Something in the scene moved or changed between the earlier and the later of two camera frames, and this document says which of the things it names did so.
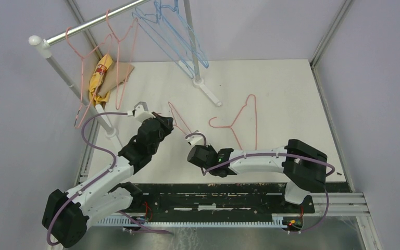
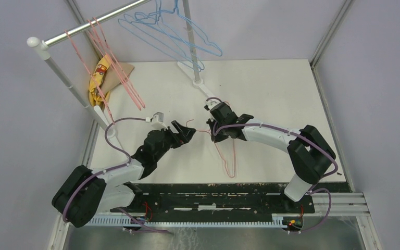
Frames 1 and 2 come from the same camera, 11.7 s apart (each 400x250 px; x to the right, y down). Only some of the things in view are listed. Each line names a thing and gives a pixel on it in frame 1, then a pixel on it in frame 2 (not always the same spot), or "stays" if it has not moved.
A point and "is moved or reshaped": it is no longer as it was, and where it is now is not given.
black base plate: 157,200 stays
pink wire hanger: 93,65 is moved or reshaped
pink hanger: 126,45 to 96,33
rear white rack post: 198,82 stays
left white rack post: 38,42 stays
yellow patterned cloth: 97,98 stays
